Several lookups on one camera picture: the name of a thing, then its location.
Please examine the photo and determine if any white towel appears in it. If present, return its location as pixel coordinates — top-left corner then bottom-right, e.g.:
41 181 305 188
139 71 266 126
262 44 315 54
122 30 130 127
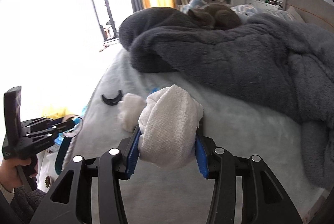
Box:
138 84 204 169

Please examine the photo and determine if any dark teal trash bin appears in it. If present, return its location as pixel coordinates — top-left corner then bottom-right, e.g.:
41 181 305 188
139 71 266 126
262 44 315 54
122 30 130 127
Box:
54 137 72 175

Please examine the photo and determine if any person left hand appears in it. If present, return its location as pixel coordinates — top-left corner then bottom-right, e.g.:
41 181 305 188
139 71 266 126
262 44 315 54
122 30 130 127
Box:
1 158 31 192

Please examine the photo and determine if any yellow plastic bag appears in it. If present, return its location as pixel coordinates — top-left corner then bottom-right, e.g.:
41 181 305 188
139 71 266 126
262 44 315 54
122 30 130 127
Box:
42 107 70 119

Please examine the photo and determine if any white bed mattress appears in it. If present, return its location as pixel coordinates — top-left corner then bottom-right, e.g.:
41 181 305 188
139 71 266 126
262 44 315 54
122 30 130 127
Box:
67 49 325 223

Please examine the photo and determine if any pet food bowl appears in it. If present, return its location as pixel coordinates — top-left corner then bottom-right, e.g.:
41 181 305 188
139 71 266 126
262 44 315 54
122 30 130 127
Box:
44 175 53 189

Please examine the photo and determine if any white tissue wad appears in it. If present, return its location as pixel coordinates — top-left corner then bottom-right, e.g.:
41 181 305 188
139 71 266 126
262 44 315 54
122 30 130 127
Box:
117 93 146 132

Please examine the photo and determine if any black crescent hair clip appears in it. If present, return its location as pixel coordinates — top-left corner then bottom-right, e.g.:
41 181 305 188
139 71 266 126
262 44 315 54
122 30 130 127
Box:
101 89 123 106

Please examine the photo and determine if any dark grey fluffy rug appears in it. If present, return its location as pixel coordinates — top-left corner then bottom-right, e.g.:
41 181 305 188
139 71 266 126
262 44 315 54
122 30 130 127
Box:
10 186 46 223

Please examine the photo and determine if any dark grey fluffy blanket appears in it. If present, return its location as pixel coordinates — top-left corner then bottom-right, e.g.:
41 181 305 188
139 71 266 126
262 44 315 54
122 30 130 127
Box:
119 8 333 188

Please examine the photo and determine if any grey cat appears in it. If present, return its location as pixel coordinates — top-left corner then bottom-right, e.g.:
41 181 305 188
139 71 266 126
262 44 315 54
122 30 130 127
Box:
188 3 242 30

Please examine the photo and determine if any light blue patterned pillow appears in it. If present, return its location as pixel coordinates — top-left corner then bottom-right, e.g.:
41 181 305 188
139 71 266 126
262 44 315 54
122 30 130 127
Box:
179 0 306 24

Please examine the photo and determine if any beige bed headboard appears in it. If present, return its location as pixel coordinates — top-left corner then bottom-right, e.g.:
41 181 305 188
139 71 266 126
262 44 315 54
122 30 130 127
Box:
284 0 334 33

